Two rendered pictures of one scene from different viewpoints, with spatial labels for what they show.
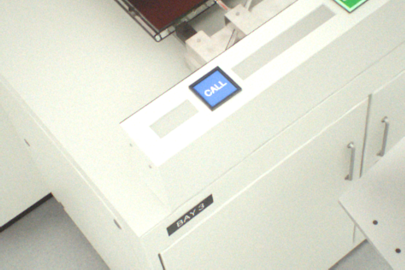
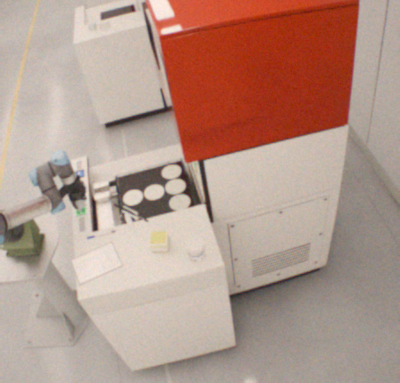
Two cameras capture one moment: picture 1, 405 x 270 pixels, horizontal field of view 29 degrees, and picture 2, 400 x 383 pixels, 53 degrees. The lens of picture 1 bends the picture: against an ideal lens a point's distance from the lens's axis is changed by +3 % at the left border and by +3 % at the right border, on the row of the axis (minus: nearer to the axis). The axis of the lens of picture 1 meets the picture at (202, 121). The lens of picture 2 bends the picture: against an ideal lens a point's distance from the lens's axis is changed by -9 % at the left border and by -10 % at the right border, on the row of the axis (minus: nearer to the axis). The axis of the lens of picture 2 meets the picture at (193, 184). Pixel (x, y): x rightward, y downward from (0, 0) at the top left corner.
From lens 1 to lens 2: 2.36 m
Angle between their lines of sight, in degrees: 64
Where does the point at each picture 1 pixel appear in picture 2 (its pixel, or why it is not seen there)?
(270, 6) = (107, 207)
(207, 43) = (103, 185)
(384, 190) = (50, 219)
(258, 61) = not seen: hidden behind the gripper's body
